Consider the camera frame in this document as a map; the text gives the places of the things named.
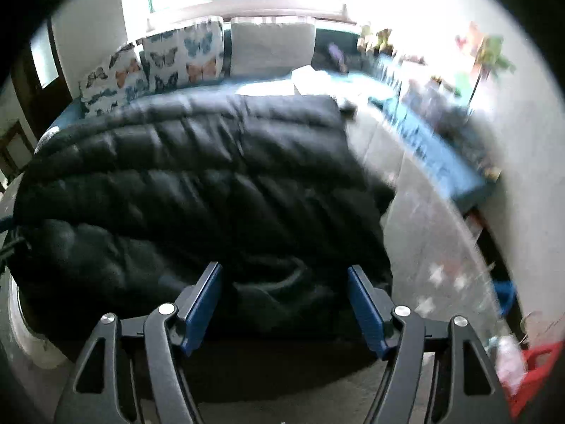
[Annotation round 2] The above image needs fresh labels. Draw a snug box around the small butterfly print pillow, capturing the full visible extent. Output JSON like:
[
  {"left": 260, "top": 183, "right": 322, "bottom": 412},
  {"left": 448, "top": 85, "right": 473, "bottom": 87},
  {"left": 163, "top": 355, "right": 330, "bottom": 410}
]
[{"left": 78, "top": 43, "right": 151, "bottom": 118}]

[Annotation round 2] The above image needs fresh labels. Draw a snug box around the colourful pinwheel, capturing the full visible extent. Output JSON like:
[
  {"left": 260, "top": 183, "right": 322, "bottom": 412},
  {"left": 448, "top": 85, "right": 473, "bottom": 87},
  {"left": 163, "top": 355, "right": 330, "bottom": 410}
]
[{"left": 457, "top": 22, "right": 515, "bottom": 107}]

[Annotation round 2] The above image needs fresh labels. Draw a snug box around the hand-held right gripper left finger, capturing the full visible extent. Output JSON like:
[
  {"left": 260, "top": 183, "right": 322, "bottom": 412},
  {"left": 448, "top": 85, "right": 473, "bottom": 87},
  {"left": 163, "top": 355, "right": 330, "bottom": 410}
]
[{"left": 53, "top": 261, "right": 224, "bottom": 424}]

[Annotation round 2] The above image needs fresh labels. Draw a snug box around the white folded cloth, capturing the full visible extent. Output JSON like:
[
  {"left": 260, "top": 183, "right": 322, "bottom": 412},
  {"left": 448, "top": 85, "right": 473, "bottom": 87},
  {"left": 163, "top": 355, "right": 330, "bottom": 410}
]
[{"left": 293, "top": 66, "right": 349, "bottom": 98}]

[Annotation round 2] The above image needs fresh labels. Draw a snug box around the purple object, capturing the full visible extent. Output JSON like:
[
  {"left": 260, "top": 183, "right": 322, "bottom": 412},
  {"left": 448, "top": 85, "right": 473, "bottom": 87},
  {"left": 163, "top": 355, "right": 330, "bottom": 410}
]
[{"left": 329, "top": 44, "right": 349, "bottom": 73}]

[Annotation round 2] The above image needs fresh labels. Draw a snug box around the white plastic bag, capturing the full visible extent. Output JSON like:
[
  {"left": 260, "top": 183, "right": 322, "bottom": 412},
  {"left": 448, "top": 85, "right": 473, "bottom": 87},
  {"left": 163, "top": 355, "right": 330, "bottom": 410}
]
[{"left": 488, "top": 336, "right": 528, "bottom": 396}]

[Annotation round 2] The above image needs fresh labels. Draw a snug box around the blue bench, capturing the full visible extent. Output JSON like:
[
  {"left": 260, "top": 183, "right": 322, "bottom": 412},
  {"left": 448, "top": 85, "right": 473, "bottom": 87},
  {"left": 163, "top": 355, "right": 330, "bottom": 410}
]
[{"left": 311, "top": 31, "right": 497, "bottom": 208}]

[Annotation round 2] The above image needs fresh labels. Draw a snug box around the black puffer jacket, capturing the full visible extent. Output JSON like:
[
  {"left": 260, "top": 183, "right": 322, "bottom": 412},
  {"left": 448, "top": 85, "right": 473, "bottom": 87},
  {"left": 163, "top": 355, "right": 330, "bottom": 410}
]
[{"left": 11, "top": 95, "right": 396, "bottom": 363}]

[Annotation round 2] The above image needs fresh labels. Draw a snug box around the bed with grey star sheet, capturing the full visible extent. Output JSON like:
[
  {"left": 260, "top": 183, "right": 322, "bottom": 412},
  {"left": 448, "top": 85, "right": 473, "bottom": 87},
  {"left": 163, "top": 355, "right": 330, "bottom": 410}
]
[{"left": 0, "top": 66, "right": 499, "bottom": 424}]

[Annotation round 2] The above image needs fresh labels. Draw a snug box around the blue container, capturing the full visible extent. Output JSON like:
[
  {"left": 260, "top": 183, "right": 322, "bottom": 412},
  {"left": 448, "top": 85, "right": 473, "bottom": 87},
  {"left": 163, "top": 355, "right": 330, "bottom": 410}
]
[{"left": 494, "top": 280, "right": 517, "bottom": 316}]

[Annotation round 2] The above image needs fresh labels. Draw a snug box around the white pillow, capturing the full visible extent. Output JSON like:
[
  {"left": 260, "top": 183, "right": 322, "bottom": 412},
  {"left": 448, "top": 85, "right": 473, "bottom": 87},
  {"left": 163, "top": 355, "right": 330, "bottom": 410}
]
[{"left": 230, "top": 17, "right": 316, "bottom": 78}]

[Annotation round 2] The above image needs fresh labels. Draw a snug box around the dark wooden door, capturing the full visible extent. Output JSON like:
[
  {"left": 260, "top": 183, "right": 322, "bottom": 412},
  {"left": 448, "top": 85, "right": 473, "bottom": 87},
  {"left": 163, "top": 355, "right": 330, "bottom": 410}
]
[{"left": 0, "top": 22, "right": 71, "bottom": 186}]

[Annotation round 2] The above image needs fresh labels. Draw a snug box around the large butterfly print pillow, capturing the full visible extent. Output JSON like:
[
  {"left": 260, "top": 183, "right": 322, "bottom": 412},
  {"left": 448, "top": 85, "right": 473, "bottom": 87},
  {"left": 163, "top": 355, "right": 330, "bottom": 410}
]
[{"left": 142, "top": 17, "right": 226, "bottom": 93}]

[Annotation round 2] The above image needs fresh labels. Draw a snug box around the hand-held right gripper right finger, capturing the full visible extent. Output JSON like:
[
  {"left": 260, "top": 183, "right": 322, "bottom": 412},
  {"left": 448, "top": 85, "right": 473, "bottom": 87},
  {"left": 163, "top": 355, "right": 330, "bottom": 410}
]
[{"left": 346, "top": 265, "right": 508, "bottom": 424}]

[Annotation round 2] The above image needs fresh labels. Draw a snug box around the red plastic crate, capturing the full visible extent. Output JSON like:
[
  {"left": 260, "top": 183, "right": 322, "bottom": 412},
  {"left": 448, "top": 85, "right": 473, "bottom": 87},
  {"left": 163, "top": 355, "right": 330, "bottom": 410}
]
[{"left": 507, "top": 342, "right": 563, "bottom": 420}]

